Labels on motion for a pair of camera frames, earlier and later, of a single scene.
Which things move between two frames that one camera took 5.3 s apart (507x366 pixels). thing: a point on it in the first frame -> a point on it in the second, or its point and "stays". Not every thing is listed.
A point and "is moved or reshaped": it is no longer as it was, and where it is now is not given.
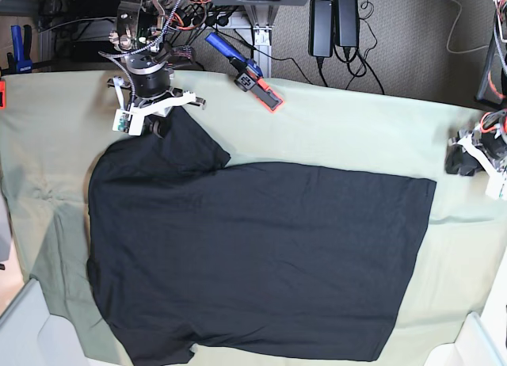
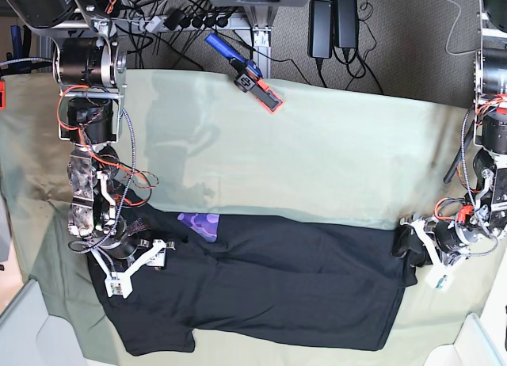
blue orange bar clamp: (250, 78) stays
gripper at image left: (148, 90) -> (127, 254)
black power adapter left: (321, 28) stays
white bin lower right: (481, 341) stays
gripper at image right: (488, 142) -> (451, 238)
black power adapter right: (346, 18) stays
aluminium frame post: (262, 18) stays
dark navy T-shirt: (253, 260) is moved or reshaped
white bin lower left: (30, 335) stays
